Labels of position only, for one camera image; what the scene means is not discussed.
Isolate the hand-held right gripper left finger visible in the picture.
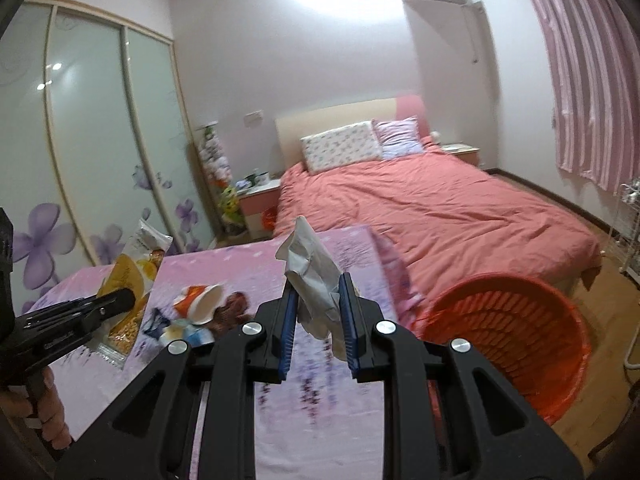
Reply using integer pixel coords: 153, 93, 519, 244
55, 272, 301, 480

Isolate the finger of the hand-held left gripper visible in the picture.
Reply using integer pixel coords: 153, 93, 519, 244
74, 287, 137, 334

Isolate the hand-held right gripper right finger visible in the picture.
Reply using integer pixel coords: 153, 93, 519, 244
337, 271, 586, 480

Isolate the yellow snack packet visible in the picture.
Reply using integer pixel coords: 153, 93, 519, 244
95, 220, 174, 372

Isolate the white paper bag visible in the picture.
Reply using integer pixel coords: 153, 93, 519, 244
275, 216, 362, 361

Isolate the red plastic basket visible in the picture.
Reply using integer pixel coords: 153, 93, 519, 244
415, 272, 592, 426

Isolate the person's left hand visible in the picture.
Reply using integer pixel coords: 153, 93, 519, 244
0, 366, 72, 452

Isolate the blue crumpled wrapper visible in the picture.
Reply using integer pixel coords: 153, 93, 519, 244
142, 307, 171, 341

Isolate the pink floral printed cloth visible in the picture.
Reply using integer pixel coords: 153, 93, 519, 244
22, 225, 432, 480

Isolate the small blue white container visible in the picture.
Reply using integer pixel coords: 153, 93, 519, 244
167, 321, 216, 349

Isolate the pink white nightstand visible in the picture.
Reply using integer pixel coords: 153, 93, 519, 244
237, 178, 283, 241

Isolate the salmon pink duvet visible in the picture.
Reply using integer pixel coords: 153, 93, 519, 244
274, 147, 604, 307

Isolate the plush toy bouquet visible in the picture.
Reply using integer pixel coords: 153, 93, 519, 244
197, 122, 249, 239

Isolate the flower print sliding wardrobe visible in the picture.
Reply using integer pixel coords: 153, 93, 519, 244
0, 0, 222, 307

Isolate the white floral pillow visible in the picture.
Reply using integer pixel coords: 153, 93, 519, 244
300, 121, 384, 176

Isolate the pink striped pillow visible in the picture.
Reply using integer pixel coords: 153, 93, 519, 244
372, 116, 426, 160

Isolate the beige nightstand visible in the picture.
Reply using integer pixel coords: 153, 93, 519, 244
440, 142, 481, 169

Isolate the beige pink headboard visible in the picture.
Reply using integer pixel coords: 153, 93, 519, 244
275, 95, 431, 172

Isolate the pink striped curtain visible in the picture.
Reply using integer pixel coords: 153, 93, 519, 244
515, 0, 640, 197

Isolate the white wire rack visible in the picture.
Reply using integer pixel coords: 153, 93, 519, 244
607, 177, 640, 277

